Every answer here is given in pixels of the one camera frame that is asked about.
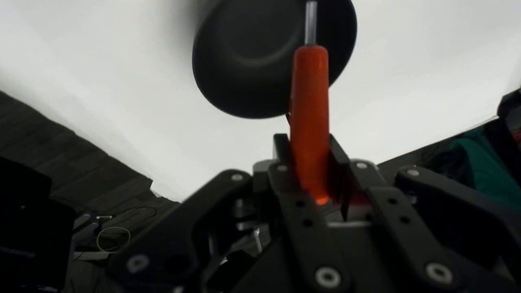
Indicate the teal object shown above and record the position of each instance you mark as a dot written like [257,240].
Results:
[490,163]

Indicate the black bowl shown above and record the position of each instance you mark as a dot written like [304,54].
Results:
[254,59]

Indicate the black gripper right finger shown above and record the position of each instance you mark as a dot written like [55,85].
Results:
[391,212]

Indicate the large white paper sheet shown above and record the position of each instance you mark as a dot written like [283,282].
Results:
[135,82]

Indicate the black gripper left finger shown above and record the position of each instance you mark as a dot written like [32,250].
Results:
[295,217]

